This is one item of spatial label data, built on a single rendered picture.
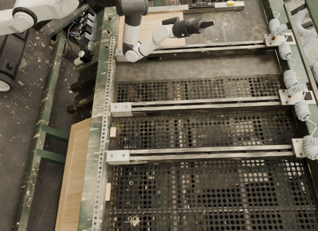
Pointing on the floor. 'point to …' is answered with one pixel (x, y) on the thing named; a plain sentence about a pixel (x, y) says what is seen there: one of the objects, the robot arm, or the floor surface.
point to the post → (41, 24)
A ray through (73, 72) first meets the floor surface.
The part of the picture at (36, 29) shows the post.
